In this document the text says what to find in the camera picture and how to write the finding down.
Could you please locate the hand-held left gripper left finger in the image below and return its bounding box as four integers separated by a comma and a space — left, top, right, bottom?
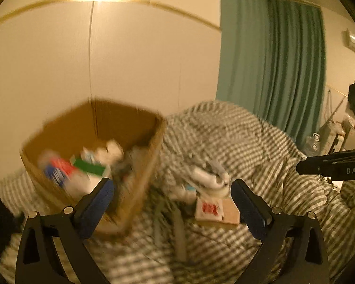
15, 178, 115, 284

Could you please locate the green and white box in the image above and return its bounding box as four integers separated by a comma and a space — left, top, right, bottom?
70, 151, 111, 178

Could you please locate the brown cardboard box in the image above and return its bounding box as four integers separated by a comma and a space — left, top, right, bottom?
20, 99, 167, 237

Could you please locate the red and blue packet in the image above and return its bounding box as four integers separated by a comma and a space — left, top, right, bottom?
38, 150, 79, 187

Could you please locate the green curtain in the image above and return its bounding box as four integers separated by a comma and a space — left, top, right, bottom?
215, 0, 327, 145

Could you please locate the grey striped blanket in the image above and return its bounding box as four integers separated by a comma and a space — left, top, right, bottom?
0, 101, 355, 284

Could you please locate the white crumpled packet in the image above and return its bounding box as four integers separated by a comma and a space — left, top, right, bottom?
92, 140, 125, 164

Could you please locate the gold wall trim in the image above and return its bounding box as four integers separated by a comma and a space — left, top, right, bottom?
0, 0, 221, 31

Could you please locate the white plastic bottle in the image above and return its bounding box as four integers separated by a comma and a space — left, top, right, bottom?
169, 158, 231, 202

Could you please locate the white rack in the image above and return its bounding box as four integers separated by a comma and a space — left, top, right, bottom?
319, 121, 348, 154

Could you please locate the dark cloth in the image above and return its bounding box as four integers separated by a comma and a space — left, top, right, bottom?
0, 190, 22, 261

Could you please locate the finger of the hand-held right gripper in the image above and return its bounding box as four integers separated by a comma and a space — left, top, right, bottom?
296, 147, 355, 182

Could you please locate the clear plastic bottle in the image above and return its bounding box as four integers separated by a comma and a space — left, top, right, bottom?
305, 133, 321, 156

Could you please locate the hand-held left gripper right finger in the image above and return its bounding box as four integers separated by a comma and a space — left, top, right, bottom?
230, 179, 331, 284

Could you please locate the tan box with red label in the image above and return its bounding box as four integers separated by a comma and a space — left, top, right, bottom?
195, 196, 241, 229

